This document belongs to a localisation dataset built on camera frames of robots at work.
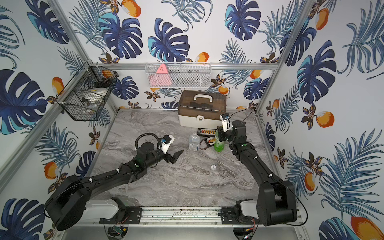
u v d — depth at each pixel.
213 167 0.90
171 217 0.75
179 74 1.01
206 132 1.06
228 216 0.73
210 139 1.03
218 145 0.92
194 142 0.94
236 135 0.64
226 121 0.72
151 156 0.64
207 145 1.00
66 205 0.42
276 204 0.41
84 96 0.81
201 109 0.95
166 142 0.68
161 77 0.90
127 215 0.73
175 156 0.73
